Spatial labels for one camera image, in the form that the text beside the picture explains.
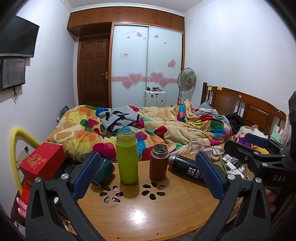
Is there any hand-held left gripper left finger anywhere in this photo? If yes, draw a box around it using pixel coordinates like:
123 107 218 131
25 151 109 241

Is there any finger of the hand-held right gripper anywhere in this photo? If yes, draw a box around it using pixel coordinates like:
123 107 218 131
224 139 288 171
245 133 291 158

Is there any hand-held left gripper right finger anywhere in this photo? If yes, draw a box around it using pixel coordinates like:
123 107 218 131
194 152 272 241

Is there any dark green cup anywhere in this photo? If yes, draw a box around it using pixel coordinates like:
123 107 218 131
91 158 115 187

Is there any brown thermos cup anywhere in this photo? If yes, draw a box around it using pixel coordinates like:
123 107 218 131
149 144 169 181

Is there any person's right hand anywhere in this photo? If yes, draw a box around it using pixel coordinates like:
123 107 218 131
265 187 277 214

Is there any white power strip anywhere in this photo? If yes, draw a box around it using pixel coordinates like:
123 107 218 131
221 154 246 179

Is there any green plush bunny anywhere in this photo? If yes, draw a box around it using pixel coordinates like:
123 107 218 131
269 127 285 142

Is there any black thermos bottle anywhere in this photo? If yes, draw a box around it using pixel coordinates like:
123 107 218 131
168 155 208 183

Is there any black clothing pile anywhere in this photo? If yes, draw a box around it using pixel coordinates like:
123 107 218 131
225 112 245 131

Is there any clear glass jar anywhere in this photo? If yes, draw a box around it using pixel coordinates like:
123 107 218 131
188 138 212 160

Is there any wooden bed headboard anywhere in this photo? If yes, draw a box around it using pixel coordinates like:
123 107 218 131
200 82 289 138

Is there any red gift box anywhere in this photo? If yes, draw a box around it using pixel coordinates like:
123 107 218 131
19 142 66 183

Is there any green bottle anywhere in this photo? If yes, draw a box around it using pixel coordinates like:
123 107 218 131
116 131 139 186

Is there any colourful patchwork blanket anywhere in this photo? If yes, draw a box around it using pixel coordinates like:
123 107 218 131
46 100 233 163

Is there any grey pillow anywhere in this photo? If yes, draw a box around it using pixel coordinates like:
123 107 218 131
194 101 230 121

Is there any grey and black garment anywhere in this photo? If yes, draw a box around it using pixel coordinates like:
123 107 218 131
99 106 145 132

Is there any pink plastic object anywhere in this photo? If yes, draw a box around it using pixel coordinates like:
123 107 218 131
17 197 28 219

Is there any yellow foam tube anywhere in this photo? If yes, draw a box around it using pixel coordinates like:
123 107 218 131
10 127 41 195

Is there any black standing fan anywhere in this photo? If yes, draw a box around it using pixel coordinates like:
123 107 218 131
177 68 197 104

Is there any small white cabinet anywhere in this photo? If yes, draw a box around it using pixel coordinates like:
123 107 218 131
144 89 167 108

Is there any brown wooden door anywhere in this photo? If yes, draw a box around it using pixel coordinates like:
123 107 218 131
78 35 110 108

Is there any wardrobe with heart stickers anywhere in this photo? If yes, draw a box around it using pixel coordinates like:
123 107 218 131
111 22 186 109

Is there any wooden overhead cabinet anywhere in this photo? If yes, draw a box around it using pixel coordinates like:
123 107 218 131
67 7 186 37

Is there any black cable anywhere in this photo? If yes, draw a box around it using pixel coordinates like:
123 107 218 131
187 113 223 140

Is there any wall socket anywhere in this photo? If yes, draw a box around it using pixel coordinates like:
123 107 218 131
16 146 30 163

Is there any small black wall screen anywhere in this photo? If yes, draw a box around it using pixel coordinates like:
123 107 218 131
0 58 26 91

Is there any black wall television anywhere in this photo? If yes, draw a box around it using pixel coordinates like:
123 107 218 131
0 15 40 58

